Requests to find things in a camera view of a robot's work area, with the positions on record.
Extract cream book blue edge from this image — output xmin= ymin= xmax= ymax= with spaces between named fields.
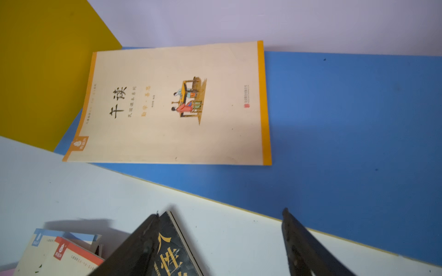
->
xmin=13 ymin=228 xmax=102 ymax=276

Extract cream book red edge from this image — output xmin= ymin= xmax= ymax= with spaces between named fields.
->
xmin=35 ymin=237 xmax=104 ymax=276

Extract yellow shelf pink blue boards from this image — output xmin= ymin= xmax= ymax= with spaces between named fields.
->
xmin=1 ymin=1 xmax=442 ymax=265

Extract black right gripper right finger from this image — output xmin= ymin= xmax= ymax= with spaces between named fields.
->
xmin=282 ymin=208 xmax=354 ymax=276

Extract black book gold lettering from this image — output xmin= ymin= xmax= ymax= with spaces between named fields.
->
xmin=152 ymin=211 xmax=203 ymax=276

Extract cream book yellow edge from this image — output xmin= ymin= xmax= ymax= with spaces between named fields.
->
xmin=63 ymin=41 xmax=272 ymax=166

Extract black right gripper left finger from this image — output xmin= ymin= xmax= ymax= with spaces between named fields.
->
xmin=91 ymin=214 xmax=160 ymax=276

